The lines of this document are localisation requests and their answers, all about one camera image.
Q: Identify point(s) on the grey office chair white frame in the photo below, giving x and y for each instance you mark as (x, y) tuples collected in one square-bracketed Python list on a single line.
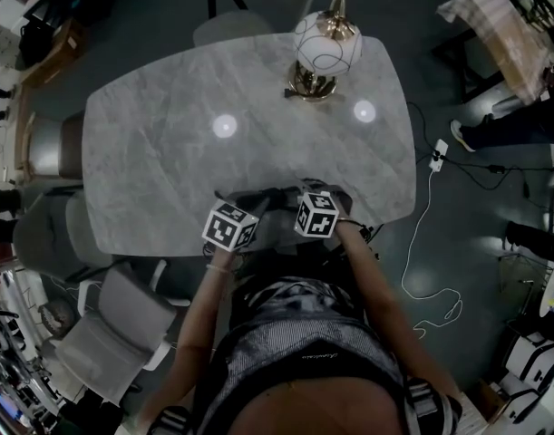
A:
[(118, 333)]

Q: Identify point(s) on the black bag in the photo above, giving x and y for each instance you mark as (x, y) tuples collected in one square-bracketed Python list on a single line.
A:
[(34, 43)]

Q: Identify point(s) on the person's left forearm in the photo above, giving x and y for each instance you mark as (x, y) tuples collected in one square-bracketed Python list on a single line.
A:
[(199, 315)]

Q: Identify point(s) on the grey shell chair black legs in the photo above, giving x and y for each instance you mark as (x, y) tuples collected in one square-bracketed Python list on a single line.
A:
[(254, 2)]

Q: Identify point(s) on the person's black trousers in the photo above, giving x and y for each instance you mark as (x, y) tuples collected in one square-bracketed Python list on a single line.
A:
[(276, 265)]

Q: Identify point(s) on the grey upholstered armchair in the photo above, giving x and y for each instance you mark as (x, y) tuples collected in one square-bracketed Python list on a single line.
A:
[(50, 229)]

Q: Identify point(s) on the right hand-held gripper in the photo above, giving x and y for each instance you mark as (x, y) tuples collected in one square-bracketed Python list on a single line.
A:
[(317, 225)]

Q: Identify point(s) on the white power strip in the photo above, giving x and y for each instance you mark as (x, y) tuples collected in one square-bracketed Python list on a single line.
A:
[(439, 154)]

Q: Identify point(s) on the person's grey patterned top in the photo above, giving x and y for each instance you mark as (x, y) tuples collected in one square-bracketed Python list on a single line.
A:
[(304, 351)]

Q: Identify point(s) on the white globe table lamp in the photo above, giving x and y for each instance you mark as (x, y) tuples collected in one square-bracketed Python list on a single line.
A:
[(326, 43)]

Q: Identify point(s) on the brown cardboard box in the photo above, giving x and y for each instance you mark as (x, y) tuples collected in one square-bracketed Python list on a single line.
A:
[(54, 57)]

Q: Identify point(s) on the beige patterned covered table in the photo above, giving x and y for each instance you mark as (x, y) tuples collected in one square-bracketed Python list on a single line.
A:
[(498, 30)]

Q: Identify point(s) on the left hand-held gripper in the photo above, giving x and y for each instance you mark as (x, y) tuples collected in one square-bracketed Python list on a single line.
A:
[(224, 231)]

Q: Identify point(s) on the person's right forearm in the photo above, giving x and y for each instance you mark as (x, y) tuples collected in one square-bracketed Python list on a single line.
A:
[(372, 279)]

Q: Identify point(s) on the wooden chair dark seat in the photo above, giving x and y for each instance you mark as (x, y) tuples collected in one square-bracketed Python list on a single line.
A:
[(54, 143)]

